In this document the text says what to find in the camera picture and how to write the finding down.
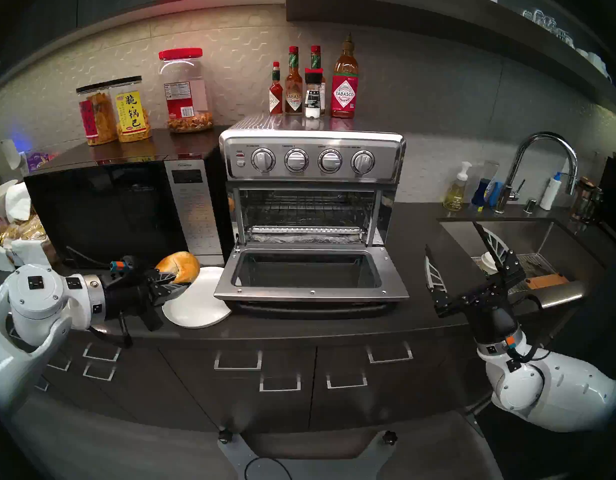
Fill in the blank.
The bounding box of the chrome gooseneck faucet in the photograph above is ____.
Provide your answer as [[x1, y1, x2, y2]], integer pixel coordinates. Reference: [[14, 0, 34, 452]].
[[492, 132, 580, 215]]

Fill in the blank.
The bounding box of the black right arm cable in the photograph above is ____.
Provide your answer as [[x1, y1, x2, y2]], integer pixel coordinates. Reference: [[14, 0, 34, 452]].
[[508, 294, 551, 365]]

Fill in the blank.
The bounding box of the white blue-top pump bottle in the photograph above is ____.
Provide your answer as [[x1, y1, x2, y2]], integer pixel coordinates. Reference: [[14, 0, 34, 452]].
[[539, 171, 564, 211]]

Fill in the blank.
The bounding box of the black countertop appliance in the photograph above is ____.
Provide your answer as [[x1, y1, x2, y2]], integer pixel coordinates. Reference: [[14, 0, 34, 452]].
[[595, 153, 616, 243]]

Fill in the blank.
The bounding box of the yellow label snack jar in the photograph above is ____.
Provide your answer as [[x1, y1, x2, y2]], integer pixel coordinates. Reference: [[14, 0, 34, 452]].
[[110, 76, 153, 144]]

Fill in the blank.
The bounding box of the large Tabasco sauce bottle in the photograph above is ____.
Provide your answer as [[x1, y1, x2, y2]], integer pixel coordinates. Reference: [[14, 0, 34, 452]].
[[331, 32, 360, 119]]

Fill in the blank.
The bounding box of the golden brown bagel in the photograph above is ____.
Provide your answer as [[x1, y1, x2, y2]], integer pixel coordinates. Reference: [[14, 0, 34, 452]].
[[156, 251, 201, 285]]

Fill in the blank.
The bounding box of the red label snack jar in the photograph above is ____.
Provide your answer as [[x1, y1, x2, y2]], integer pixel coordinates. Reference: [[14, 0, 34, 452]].
[[76, 83, 118, 147]]

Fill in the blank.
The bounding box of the copper french press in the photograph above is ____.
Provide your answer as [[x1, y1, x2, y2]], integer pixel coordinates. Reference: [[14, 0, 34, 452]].
[[569, 176, 603, 224]]

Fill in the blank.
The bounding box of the dark base cabinet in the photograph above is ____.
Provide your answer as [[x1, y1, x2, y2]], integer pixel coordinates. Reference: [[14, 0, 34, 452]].
[[0, 304, 493, 435]]

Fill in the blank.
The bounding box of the blue dish soap bottle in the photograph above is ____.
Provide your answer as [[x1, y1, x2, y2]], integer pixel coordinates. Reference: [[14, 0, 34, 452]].
[[470, 160, 500, 213]]

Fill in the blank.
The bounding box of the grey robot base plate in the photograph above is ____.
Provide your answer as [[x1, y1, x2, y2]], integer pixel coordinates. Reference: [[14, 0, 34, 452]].
[[217, 429, 399, 480]]

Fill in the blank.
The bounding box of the orange sauce Tabasco bottle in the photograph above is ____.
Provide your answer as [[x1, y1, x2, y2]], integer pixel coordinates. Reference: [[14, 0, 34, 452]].
[[286, 46, 304, 117]]

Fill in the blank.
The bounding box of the silver drawer handle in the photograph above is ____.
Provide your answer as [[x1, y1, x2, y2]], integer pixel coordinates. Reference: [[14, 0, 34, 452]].
[[260, 374, 302, 393], [366, 341, 413, 365], [214, 350, 263, 371], [326, 371, 367, 390]]

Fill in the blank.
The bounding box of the black microwave oven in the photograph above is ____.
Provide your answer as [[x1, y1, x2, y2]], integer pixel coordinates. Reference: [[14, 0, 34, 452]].
[[24, 129, 235, 271]]

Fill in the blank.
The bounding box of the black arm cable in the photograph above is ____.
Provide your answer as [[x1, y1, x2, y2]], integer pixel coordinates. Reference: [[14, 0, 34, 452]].
[[66, 246, 114, 268], [508, 294, 551, 365]]

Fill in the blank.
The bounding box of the yellow soap pump bottle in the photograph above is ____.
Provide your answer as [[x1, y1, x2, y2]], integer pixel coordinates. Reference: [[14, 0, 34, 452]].
[[443, 161, 472, 213]]

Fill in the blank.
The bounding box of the wooden cutting board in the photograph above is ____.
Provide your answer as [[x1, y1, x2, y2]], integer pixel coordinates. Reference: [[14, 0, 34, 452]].
[[524, 272, 570, 291]]

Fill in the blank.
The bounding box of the stainless steel sink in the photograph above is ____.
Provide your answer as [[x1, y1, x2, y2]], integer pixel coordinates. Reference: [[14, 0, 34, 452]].
[[437, 216, 607, 305]]

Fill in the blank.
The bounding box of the dark open wall shelf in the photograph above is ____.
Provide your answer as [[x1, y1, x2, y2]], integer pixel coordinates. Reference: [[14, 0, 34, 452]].
[[287, 0, 616, 122]]

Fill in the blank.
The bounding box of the black base cable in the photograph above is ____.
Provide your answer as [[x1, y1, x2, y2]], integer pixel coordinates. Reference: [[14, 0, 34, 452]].
[[244, 455, 294, 480]]

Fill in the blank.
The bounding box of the green label Tabasco bottle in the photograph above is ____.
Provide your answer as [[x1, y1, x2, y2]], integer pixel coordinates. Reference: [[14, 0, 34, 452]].
[[310, 45, 326, 116]]

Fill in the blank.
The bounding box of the foil lined oven tray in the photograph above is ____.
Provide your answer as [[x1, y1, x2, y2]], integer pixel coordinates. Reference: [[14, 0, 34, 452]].
[[251, 233, 362, 245]]

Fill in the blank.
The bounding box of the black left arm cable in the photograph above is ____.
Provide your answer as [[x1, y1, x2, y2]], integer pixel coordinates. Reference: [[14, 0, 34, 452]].
[[66, 246, 114, 268]]

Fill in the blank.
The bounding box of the silver oven knob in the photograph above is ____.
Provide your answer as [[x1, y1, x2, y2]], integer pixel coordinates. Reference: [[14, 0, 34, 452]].
[[317, 149, 343, 174], [251, 148, 276, 173], [350, 150, 375, 175], [284, 148, 309, 174]]

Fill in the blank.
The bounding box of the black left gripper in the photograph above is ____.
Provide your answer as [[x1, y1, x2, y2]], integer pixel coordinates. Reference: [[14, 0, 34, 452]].
[[102, 264, 192, 332]]

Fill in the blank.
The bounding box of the red lid clear jar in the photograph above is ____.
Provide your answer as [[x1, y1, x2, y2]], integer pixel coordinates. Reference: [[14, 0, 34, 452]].
[[159, 48, 215, 134]]

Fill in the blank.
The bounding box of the wire sink grid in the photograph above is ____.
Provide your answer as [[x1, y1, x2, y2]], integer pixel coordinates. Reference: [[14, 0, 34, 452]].
[[470, 253, 561, 295]]

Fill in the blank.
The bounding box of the glass toaster oven door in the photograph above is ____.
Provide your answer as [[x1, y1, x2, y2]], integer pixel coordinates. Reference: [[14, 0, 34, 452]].
[[214, 244, 410, 320]]

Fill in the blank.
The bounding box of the black cap salt grinder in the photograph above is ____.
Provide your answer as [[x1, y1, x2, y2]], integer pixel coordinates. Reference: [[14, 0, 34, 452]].
[[304, 68, 323, 120]]

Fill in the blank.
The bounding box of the purple snack packet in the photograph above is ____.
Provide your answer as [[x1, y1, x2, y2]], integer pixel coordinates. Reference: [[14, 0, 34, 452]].
[[27, 151, 56, 172]]

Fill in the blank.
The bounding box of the under-cabinet LED strip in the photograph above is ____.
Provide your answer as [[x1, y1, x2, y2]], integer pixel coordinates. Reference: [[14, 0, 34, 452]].
[[77, 0, 287, 30]]

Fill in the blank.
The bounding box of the white round plate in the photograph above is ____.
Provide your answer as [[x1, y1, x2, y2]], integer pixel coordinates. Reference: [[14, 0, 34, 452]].
[[162, 266, 232, 330]]

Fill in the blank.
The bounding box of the stainless steel toaster oven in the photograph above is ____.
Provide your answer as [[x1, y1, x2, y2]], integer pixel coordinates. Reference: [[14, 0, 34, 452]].
[[219, 113, 407, 250]]

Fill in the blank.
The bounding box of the crumpled white paper towel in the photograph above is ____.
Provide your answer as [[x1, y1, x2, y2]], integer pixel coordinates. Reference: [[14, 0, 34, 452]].
[[5, 181, 33, 223]]

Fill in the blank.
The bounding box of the small red Tabasco bottle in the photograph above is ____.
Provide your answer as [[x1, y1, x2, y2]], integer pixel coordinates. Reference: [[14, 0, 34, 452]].
[[269, 61, 284, 117]]

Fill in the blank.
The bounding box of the metal oven rack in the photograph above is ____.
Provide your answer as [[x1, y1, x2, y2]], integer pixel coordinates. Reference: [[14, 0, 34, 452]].
[[248, 225, 364, 236]]

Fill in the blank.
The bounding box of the bagged bread loaf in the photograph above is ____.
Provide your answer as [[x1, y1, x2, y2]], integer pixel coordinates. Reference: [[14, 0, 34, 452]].
[[0, 215, 59, 265]]

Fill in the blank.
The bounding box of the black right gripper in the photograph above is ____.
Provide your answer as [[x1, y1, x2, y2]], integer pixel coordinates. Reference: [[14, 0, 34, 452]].
[[425, 222, 527, 346]]

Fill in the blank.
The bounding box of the large white folded napkin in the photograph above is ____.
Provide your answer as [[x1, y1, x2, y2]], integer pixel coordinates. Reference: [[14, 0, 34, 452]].
[[11, 239, 52, 268]]

